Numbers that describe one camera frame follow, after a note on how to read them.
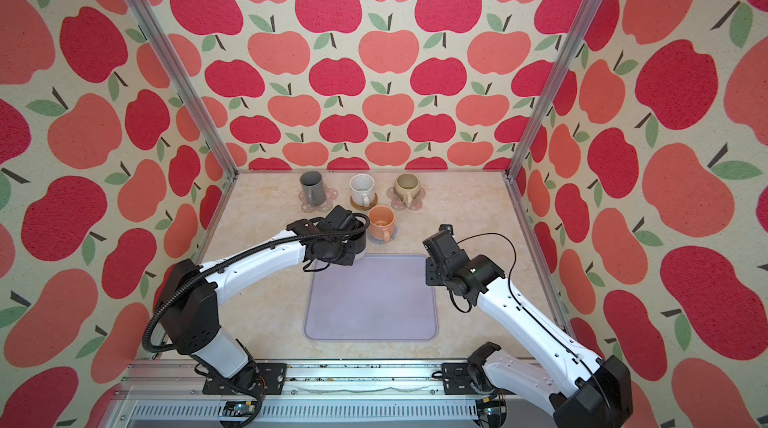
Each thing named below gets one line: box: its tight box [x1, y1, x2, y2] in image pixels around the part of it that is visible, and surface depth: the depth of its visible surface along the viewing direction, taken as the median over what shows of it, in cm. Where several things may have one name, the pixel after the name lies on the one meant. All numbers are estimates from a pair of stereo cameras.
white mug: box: [350, 173, 375, 208], surface depth 109 cm
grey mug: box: [300, 170, 327, 207], surface depth 107 cm
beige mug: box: [393, 173, 421, 209], surface depth 107 cm
